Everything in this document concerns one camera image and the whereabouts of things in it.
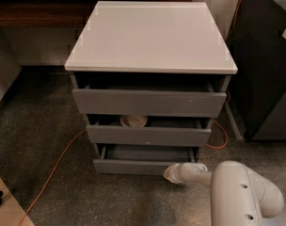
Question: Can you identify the grey bottom drawer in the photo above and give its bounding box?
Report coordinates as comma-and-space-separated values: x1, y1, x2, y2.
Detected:
93, 144, 197, 175

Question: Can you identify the grey drawer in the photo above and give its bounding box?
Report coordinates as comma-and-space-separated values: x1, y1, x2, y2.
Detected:
87, 116, 211, 147
93, 144, 197, 175
72, 89, 226, 118

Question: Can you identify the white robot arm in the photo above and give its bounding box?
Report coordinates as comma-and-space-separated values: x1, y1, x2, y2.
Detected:
164, 161, 284, 226

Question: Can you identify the grey top drawer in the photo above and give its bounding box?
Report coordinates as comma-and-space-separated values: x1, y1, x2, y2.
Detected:
72, 89, 226, 118

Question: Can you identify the grey middle drawer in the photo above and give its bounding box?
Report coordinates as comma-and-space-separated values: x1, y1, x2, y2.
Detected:
87, 116, 211, 147

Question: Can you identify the grey drawer cabinet white top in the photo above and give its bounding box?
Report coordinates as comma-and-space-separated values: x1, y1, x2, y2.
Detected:
64, 1, 239, 162

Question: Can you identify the beige ceramic bowl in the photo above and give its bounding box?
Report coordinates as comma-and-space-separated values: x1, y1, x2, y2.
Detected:
120, 115, 148, 128

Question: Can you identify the dark cabinet at right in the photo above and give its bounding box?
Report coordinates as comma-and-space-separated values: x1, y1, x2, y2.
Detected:
226, 0, 286, 140

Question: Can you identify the light wooden board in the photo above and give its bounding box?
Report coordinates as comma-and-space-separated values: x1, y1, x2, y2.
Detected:
0, 177, 35, 226

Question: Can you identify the brown wooden shelf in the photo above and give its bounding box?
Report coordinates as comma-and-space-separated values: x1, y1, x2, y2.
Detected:
0, 0, 192, 28

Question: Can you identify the orange cable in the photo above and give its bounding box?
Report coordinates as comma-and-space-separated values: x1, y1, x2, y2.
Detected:
17, 0, 255, 226

